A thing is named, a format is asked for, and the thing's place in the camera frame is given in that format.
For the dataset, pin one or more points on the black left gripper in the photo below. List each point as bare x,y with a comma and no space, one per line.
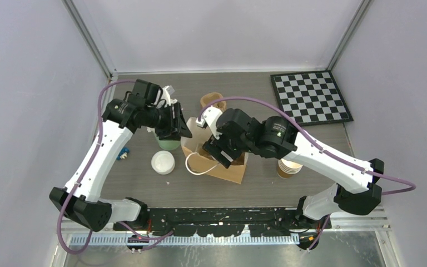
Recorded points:
174,129

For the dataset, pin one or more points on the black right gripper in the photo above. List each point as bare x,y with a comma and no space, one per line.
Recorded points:
214,146

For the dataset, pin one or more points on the brown paper takeout bag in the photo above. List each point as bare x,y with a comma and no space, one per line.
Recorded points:
199,162

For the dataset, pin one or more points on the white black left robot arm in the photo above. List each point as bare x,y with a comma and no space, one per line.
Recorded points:
80,199

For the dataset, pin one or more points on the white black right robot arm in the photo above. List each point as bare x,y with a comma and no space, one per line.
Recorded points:
354,190

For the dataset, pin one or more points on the stacked paper coffee cups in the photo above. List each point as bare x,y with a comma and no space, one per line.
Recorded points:
287,169

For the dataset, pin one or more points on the green straw holder cup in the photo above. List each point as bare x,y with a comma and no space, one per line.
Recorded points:
168,145

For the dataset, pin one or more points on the white cup lid stack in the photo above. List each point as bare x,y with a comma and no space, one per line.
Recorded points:
163,162

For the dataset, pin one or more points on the brown cardboard cup carrier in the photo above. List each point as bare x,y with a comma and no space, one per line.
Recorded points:
210,97

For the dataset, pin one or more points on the black white checkerboard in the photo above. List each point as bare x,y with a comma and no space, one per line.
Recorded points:
310,98

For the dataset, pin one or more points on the red blue toy car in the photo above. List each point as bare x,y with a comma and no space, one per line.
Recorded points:
123,153

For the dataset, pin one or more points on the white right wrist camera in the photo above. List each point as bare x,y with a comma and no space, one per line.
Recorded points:
208,119

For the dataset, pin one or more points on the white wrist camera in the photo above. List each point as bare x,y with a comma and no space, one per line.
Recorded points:
208,119
165,97

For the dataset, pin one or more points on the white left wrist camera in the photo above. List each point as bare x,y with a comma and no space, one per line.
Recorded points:
165,97

